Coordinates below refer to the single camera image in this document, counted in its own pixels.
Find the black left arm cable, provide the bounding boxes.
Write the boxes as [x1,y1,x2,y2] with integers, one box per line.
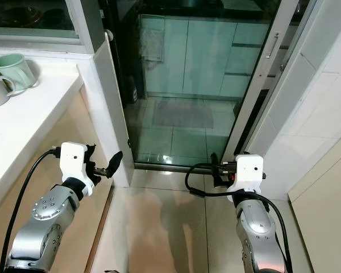
[0,148,62,272]

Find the pale green kitchen cabinets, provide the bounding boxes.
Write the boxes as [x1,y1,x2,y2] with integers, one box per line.
[139,14,273,98]

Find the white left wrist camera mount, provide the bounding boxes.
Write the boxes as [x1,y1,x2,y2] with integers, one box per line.
[60,142,96,198]

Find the glass sliding door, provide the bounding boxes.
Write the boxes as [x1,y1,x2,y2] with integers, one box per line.
[114,0,316,171]

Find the green ceramic mug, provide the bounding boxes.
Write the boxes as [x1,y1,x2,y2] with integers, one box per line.
[0,53,39,90]

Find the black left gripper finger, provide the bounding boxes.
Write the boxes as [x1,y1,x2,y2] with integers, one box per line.
[104,151,124,179]

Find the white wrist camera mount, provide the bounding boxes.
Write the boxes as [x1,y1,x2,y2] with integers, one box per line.
[60,142,96,198]
[233,154,265,194]

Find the grey floor mat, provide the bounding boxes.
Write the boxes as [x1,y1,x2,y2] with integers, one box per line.
[151,100,214,129]

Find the white framed glass window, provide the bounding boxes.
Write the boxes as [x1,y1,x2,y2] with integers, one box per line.
[0,0,109,55]

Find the silver sliding door handle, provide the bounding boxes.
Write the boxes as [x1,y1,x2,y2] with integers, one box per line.
[266,31,279,59]

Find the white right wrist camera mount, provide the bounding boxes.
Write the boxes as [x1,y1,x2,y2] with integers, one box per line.
[233,154,265,194]

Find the hanging checked towel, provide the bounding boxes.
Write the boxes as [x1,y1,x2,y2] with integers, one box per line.
[139,28,165,63]

